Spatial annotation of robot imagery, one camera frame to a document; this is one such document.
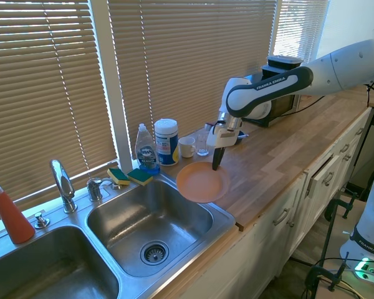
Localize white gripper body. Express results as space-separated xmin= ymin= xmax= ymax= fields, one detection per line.
xmin=206 ymin=126 xmax=241 ymax=150

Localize orange plastic plate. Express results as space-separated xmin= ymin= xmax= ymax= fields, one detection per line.
xmin=176 ymin=161 xmax=231 ymax=204

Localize white ceramic mug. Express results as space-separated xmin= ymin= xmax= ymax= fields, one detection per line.
xmin=178 ymin=136 xmax=196 ymax=159

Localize stainless steel double sink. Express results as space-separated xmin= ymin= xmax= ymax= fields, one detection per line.
xmin=0 ymin=169 xmax=237 ymax=299

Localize metal sink drain strainer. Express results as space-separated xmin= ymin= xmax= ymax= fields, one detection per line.
xmin=140 ymin=239 xmax=170 ymax=266

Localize chrome sink faucet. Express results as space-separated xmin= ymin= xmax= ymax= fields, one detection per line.
xmin=49 ymin=159 xmax=78 ymax=214

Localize small chrome sink knob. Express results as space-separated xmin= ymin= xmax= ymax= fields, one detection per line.
xmin=34 ymin=212 xmax=50 ymax=230

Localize clear drinking glass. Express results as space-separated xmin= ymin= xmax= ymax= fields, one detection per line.
xmin=195 ymin=129 xmax=210 ymax=156

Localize Lysol wipes canister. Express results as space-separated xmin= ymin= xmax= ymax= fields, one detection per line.
xmin=153 ymin=118 xmax=180 ymax=167

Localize black toaster oven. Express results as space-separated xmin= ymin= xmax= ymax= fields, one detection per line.
xmin=244 ymin=73 xmax=302 ymax=128

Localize clear dish soap bottle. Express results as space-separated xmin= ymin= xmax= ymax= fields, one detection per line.
xmin=134 ymin=123 xmax=161 ymax=175

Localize yellow green sponge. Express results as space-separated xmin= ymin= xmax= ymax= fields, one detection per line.
xmin=107 ymin=168 xmax=131 ymax=187
xmin=127 ymin=168 xmax=154 ymax=187

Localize black lidded container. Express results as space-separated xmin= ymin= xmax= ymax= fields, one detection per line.
xmin=261 ymin=55 xmax=304 ymax=82

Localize white kitchen cabinets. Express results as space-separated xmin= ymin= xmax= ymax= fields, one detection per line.
xmin=161 ymin=107 xmax=374 ymax=299

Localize black metal clamp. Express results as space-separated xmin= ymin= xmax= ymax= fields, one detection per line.
xmin=305 ymin=251 xmax=350 ymax=292
xmin=324 ymin=192 xmax=360 ymax=219

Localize narrow tan window blind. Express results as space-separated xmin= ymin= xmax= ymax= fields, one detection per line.
xmin=273 ymin=0 xmax=330 ymax=62

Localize red spray bottle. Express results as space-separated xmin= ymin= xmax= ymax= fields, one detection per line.
xmin=0 ymin=176 xmax=36 ymax=245

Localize black appliance power cord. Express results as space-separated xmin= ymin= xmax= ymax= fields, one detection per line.
xmin=279 ymin=95 xmax=327 ymax=118

